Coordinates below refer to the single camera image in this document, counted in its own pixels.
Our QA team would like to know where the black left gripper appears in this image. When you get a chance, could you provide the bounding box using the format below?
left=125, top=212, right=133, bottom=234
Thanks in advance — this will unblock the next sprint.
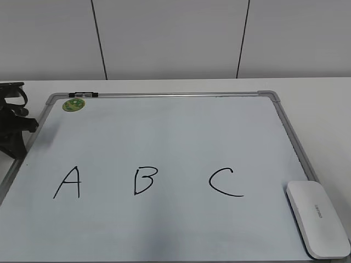
left=1, top=82, right=39, bottom=158

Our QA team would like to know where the white whiteboard eraser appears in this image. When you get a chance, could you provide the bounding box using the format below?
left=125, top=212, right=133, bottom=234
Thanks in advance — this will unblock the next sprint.
left=286, top=181, right=350, bottom=260

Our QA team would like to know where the round green magnet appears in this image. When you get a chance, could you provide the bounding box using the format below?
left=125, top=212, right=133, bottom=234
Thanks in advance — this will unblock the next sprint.
left=63, top=99, right=86, bottom=112

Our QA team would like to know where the black silver hanging clip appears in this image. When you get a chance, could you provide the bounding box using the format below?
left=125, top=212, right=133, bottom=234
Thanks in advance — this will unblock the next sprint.
left=68, top=92, right=99, bottom=98

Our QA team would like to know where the white framed whiteboard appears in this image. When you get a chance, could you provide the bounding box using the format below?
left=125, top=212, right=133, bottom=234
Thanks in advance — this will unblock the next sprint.
left=1, top=91, right=317, bottom=262

